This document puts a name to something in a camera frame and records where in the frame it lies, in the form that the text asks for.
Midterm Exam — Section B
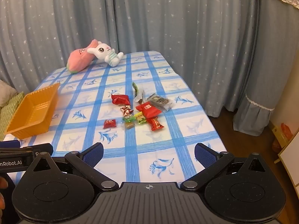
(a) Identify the green-edged printed snack packet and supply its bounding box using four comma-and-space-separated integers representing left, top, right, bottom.
132, 82, 146, 103

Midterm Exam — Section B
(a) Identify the red brown foil candy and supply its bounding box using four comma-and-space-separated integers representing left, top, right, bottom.
120, 105, 134, 119

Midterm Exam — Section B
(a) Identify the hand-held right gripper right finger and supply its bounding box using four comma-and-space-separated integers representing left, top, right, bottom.
180, 142, 278, 192

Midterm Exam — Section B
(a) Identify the blue lace-trimmed cloth cover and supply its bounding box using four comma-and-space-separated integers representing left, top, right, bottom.
234, 0, 299, 137

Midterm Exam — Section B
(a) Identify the red twisted candy wrapper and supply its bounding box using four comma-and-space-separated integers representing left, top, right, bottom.
146, 117, 164, 131

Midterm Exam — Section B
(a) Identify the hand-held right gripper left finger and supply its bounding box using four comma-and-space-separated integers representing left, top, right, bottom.
21, 142, 119, 192

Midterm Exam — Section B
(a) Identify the large red snack packet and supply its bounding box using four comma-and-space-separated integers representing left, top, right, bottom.
111, 94, 130, 106

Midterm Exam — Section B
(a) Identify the beige cushion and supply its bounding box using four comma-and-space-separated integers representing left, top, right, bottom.
0, 79, 17, 108

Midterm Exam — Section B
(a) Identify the green zigzag cushion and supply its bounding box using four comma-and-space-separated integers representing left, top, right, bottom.
0, 91, 25, 141

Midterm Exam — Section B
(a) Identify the pink peach plush toy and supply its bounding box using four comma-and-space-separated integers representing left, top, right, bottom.
67, 39, 98, 74

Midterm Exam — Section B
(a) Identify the green brown candy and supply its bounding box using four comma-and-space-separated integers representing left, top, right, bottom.
123, 117, 136, 129

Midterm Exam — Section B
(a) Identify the blue checked tablecloth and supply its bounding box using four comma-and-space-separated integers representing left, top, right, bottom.
5, 51, 228, 187

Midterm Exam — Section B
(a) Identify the blue star-print curtain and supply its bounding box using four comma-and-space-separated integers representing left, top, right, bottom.
0, 0, 261, 118

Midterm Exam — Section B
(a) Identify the green yellow candy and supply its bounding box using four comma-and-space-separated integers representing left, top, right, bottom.
134, 112, 147, 124

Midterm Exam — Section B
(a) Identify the clear packet with dark snack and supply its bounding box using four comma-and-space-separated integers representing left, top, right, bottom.
147, 93, 174, 111

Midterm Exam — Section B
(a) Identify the person's left hand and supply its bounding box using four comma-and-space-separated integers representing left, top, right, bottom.
0, 176, 9, 211

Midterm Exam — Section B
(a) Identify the orange bag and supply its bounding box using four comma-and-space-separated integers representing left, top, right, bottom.
272, 122, 293, 153

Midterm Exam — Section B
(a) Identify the small red packet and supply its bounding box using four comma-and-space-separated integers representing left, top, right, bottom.
103, 119, 117, 129

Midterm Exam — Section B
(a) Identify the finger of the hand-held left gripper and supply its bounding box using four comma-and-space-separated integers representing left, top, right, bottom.
0, 140, 21, 148
21, 143, 54, 158

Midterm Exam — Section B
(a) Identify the white rabbit plush toy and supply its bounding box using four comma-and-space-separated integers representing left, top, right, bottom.
87, 41, 124, 67

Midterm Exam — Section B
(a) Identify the red packet with white label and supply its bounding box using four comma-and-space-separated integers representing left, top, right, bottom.
135, 101, 162, 119

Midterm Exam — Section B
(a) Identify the white wood-edged cabinet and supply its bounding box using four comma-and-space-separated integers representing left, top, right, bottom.
274, 131, 299, 189

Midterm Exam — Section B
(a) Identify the orange plastic tray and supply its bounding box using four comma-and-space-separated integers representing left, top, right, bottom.
4, 82, 61, 140

